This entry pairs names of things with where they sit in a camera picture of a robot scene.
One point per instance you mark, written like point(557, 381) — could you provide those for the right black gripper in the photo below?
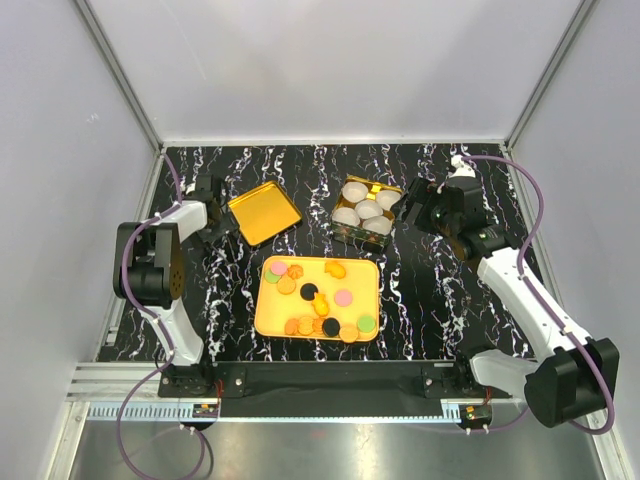
point(426, 193)

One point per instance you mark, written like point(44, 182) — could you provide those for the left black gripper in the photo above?
point(210, 235)

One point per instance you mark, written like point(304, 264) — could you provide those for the metal serving tongs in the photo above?
point(227, 227)

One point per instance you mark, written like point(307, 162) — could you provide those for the orange fish cookie top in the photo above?
point(335, 269)

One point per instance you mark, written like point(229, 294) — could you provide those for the orange fish cookie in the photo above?
point(320, 305)
point(335, 269)

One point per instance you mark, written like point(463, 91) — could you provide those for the pink sandwich cookie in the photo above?
point(278, 268)
point(343, 298)

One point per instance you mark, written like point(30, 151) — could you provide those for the black sandwich cookie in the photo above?
point(331, 327)
point(308, 291)

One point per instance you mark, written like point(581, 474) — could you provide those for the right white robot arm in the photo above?
point(573, 374)

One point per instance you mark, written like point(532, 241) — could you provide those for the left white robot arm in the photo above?
point(149, 266)

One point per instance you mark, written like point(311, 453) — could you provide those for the white paper cup back right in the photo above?
point(387, 198)

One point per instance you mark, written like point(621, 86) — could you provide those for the white paper cup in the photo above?
point(378, 224)
point(355, 192)
point(368, 208)
point(347, 216)
point(387, 198)

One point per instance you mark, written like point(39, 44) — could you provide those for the gold tin lid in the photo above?
point(264, 212)

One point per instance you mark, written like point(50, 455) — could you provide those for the white paper cup front right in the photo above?
point(378, 224)

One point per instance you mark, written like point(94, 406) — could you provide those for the white paper cup centre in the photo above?
point(368, 208)

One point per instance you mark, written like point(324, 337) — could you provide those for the green gold cookie tin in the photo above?
point(356, 236)

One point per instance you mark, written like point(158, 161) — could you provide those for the white paper cup back left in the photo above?
point(355, 192)

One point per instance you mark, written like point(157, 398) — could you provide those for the white paper cup front left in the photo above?
point(347, 216)

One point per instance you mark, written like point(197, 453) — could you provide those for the green sandwich cookie top left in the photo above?
point(272, 278)

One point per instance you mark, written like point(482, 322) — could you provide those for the green sandwich cookie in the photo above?
point(272, 278)
point(366, 323)

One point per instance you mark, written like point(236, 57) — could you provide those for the orange swirl cookie top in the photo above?
point(295, 271)

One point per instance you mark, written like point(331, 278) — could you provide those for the orange swirl cookie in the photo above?
point(318, 326)
point(295, 271)

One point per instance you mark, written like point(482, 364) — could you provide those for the round tan biscuit top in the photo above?
point(286, 285)

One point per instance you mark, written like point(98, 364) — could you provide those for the round tan biscuit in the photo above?
point(305, 326)
point(286, 285)
point(349, 334)

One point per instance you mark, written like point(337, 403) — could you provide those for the green sandwich cookie bottom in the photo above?
point(366, 323)

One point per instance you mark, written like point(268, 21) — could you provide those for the yellow serving tray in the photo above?
point(328, 299)

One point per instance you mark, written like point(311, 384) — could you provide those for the round tan biscuit bottom right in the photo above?
point(349, 334)

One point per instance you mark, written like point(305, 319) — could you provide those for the black sandwich cookie bottom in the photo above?
point(331, 327)

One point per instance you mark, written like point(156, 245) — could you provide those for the orange shell cookie bottom left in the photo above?
point(291, 327)

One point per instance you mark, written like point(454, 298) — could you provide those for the orange swirl cookie bottom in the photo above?
point(318, 326)

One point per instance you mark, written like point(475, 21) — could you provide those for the left aluminium frame post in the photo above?
point(108, 54)

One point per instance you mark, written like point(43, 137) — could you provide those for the aluminium frame post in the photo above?
point(108, 54)
point(570, 35)

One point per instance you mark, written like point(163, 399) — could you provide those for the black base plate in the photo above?
point(358, 385)

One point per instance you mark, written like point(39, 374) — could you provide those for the right aluminium frame post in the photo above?
point(570, 35)

